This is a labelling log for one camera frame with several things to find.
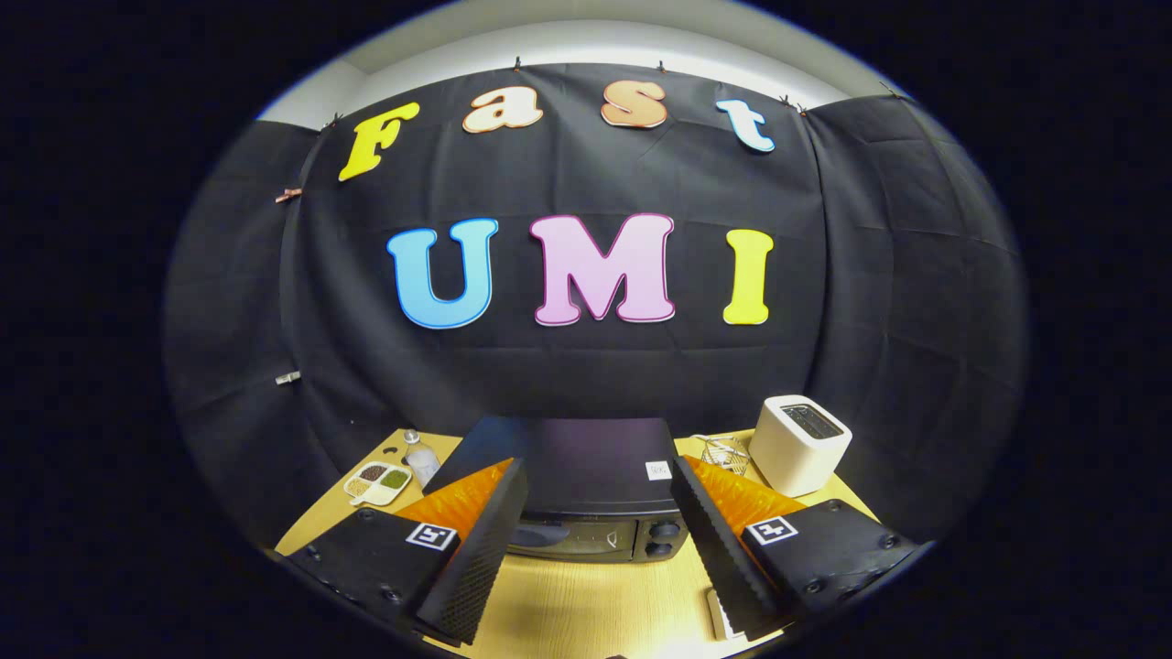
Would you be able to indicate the black backdrop cloth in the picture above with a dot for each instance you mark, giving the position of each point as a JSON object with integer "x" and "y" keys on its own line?
{"x": 586, "y": 366}

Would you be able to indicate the black toaster oven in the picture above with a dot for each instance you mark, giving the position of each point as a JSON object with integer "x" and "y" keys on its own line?
{"x": 586, "y": 458}

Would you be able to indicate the pink clip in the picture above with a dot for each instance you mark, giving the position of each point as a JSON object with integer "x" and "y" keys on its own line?
{"x": 288, "y": 195}

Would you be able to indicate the white pop-up toaster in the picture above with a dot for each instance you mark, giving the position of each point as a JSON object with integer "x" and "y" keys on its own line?
{"x": 797, "y": 458}

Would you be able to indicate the white rectangular plate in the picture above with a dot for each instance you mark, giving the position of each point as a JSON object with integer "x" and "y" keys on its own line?
{"x": 719, "y": 613}

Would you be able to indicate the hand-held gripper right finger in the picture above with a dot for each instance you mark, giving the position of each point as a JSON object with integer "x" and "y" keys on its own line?
{"x": 719, "y": 549}

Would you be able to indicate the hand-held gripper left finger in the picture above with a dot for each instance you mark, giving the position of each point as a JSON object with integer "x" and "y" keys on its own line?
{"x": 481, "y": 549}

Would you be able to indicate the white divided spice tray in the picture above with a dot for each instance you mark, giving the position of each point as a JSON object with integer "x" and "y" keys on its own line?
{"x": 375, "y": 483}

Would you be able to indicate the small clear bottle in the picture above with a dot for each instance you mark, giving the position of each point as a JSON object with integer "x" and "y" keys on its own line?
{"x": 421, "y": 467}

